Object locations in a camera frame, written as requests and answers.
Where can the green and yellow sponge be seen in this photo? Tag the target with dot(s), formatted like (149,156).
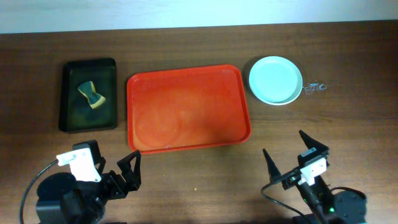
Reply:
(87,89)

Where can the black plastic tray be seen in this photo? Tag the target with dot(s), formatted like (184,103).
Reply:
(75,113)

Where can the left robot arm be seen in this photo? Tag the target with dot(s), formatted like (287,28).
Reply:
(80,196)

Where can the white round plate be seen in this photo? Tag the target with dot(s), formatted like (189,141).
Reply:
(297,98)

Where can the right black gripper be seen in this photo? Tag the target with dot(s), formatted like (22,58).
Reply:
(286,178)

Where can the red plastic serving tray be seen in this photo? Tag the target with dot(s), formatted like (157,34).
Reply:
(186,108)

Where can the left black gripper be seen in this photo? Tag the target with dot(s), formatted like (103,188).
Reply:
(114,182)

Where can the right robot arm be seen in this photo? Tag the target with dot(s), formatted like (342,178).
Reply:
(328,206)

